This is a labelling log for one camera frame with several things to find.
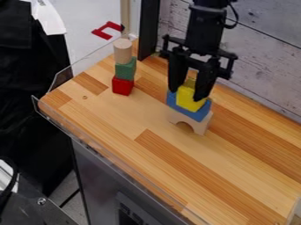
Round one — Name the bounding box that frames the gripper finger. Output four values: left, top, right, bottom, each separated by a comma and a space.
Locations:
166, 47, 192, 93
191, 55, 222, 103

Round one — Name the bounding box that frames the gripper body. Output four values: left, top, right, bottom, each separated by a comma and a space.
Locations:
158, 4, 240, 81

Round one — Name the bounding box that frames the yellow cube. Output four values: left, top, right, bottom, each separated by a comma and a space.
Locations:
175, 77, 209, 113

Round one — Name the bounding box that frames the green cube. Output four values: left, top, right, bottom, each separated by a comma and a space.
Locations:
114, 56, 138, 82

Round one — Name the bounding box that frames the red cube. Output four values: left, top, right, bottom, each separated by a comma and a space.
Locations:
110, 75, 136, 97

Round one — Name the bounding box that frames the blue rectangular block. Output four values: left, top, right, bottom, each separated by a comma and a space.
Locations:
165, 90, 213, 123

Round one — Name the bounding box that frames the wooden arch block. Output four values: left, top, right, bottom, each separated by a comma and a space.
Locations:
166, 110, 215, 136

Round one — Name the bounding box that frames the wooden cylinder block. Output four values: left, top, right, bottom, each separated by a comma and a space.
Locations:
111, 38, 135, 65

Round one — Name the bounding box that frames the black post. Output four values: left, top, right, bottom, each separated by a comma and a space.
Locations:
136, 0, 162, 62

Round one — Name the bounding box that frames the red bracket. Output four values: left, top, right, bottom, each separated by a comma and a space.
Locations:
90, 20, 124, 41

